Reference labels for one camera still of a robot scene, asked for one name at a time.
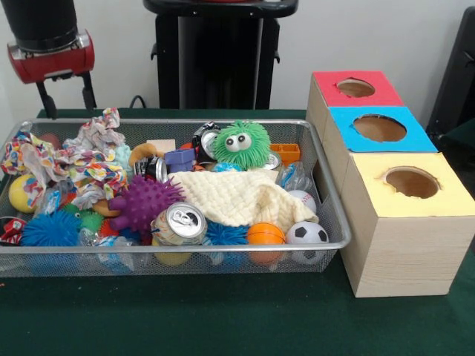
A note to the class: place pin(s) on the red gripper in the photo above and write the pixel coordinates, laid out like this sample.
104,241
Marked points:
52,65

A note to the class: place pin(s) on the clear mesh bin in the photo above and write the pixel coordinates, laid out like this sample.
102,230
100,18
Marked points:
338,222

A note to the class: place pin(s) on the wooden box with three holes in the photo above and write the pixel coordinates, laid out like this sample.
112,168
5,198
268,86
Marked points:
401,252

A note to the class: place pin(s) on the colourful patterned cloth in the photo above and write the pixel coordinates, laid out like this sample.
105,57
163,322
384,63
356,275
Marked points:
89,167

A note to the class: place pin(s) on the yellow ball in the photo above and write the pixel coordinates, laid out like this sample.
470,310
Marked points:
18,194

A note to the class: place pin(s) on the purple spiky ball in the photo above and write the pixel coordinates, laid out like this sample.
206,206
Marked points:
142,204

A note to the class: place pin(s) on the blue spiky ball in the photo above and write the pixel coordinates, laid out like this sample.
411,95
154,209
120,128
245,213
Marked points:
50,230

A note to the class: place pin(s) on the crushed silver can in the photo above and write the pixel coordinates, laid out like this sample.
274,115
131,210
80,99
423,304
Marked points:
182,222

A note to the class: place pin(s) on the green fuzzy toy with eyes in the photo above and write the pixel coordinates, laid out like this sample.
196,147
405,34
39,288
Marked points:
241,156

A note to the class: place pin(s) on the cream knitted cloth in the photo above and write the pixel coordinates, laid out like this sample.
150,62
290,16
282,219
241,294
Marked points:
230,196

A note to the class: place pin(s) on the orange toy block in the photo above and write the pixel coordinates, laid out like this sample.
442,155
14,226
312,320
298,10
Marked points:
286,153

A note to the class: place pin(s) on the small orange basketball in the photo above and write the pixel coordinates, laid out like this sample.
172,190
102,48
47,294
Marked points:
265,233

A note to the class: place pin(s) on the small soccer ball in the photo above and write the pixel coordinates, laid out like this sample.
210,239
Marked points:
306,233

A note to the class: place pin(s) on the black chair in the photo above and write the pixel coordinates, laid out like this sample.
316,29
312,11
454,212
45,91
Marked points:
460,81

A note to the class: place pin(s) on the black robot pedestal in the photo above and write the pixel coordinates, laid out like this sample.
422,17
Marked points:
215,59

